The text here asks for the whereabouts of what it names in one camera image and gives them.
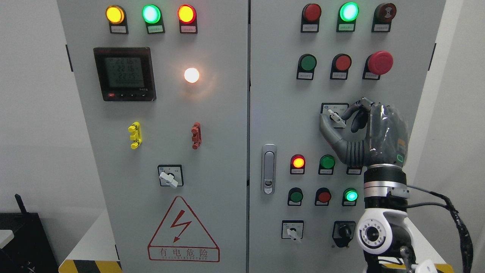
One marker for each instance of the green push button upper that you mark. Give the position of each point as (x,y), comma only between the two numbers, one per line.
(306,67)

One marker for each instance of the red-orange indicator light top left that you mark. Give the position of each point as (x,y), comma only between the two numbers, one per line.
(187,17)

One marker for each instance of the green push button lower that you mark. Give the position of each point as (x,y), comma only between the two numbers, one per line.
(295,197)

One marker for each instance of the black box with antenna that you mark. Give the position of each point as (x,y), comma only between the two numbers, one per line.
(29,250)

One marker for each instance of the red push button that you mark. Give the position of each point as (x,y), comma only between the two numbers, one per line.
(340,67)
(322,197)

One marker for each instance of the silver door latch handle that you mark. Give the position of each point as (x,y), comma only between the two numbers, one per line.
(268,165)

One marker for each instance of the red emergency stop button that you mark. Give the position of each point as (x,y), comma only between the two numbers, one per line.
(377,64)

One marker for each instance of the green indicator light middle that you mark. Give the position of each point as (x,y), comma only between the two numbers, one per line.
(326,165)

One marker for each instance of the red terminal clip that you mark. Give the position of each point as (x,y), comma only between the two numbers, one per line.
(196,135)

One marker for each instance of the gray rotary switch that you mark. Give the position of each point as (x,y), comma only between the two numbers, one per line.
(334,110)
(292,230)

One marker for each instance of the gray electrical control cabinet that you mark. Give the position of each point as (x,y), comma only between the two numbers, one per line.
(247,53)

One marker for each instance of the gray robotic hand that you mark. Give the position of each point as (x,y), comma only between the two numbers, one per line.
(386,137)

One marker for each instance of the red indicator light top right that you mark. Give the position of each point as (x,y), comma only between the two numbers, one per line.
(310,18)

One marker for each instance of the gray rotary switch left door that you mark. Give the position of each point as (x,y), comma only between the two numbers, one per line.
(171,175)

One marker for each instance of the red electric danger warning sticker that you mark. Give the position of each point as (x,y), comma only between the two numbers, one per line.
(182,237)

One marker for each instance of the black digital power meter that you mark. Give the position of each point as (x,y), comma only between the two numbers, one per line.
(125,74)

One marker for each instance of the green indicator light top right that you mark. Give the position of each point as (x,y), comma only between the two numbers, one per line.
(347,15)

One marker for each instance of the green indicator light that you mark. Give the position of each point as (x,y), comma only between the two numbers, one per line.
(153,19)
(347,15)
(326,165)

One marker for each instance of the red push button lower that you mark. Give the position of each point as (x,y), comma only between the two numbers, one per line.
(322,197)

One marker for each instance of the black rotary knob switch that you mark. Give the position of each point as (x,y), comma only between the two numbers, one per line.
(343,232)

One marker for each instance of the white glowing lamp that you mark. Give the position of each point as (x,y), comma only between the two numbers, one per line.
(191,75)

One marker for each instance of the yellow terminal clip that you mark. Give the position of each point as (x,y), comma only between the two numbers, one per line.
(135,135)

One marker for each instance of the dark red buzzer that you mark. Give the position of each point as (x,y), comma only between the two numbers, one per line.
(383,17)

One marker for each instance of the lit red indicator light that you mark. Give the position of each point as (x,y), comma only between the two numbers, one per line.
(297,164)

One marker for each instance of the white platform hazard stripes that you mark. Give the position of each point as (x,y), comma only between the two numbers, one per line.
(96,251)

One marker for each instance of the green indicator light top left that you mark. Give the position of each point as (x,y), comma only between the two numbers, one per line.
(153,19)

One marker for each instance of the lit green push button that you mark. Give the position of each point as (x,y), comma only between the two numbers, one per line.
(350,196)

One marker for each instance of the yellow indicator light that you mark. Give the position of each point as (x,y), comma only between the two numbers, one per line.
(117,19)

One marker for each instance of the red push button upper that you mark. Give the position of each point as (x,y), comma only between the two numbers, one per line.
(340,67)

